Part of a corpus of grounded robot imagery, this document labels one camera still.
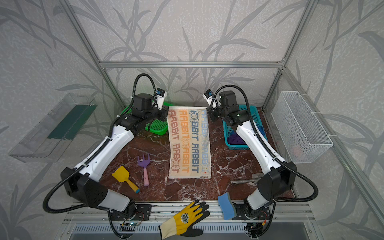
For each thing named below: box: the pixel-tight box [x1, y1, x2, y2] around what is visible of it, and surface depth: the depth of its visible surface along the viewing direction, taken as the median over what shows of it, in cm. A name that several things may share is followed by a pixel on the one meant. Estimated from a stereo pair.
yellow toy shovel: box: [112, 165, 140, 194], surface depth 86 cm
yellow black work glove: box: [158, 199, 210, 240], surface depth 71 cm
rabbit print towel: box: [166, 106, 212, 180], surface depth 89 cm
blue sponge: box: [217, 192, 237, 220], surface depth 74 cm
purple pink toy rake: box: [137, 153, 151, 187], surface depth 91 cm
